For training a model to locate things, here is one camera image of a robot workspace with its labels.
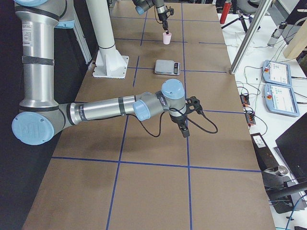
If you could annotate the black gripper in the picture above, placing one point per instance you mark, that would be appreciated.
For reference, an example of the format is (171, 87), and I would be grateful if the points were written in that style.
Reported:
(161, 15)
(178, 120)

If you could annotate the black monitor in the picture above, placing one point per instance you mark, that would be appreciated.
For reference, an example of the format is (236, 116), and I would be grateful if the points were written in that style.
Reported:
(292, 145)

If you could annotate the orange black connector block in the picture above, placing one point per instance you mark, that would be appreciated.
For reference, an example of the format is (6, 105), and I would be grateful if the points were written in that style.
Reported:
(244, 99)

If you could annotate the blue teach pendant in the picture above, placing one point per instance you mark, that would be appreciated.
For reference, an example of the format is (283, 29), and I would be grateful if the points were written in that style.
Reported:
(281, 100)
(276, 73)

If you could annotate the upper blue teach pendant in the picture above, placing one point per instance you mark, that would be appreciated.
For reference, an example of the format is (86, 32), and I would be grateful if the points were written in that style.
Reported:
(276, 73)

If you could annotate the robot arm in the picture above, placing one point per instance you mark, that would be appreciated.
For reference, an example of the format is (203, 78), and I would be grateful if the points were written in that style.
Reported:
(142, 6)
(41, 117)

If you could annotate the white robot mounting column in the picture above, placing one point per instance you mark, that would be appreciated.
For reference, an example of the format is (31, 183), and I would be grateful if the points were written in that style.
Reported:
(109, 62)

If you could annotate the pink plastic cup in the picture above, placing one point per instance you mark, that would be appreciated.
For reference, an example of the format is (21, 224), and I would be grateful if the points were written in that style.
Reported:
(167, 38)

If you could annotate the silver digital kitchen scale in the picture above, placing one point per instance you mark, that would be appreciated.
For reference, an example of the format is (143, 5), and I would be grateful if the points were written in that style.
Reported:
(167, 67)

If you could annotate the red cylinder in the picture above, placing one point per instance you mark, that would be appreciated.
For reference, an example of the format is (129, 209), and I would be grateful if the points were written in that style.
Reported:
(225, 11)

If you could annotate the black tripod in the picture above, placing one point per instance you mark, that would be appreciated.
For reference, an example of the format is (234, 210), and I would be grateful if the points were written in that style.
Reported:
(242, 18)

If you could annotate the wooden board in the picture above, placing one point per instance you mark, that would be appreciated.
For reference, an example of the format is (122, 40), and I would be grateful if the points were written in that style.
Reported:
(299, 41)

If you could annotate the black box with label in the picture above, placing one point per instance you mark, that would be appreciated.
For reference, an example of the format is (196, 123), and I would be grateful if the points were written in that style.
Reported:
(264, 155)

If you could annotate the lower blue teach pendant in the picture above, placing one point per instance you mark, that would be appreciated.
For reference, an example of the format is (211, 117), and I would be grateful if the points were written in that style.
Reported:
(281, 100)

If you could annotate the glass bottle on desk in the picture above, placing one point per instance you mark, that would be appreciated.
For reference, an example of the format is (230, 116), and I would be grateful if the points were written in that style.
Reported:
(276, 34)

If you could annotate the aluminium frame post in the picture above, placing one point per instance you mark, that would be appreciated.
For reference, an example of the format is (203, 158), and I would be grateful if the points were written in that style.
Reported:
(260, 13)

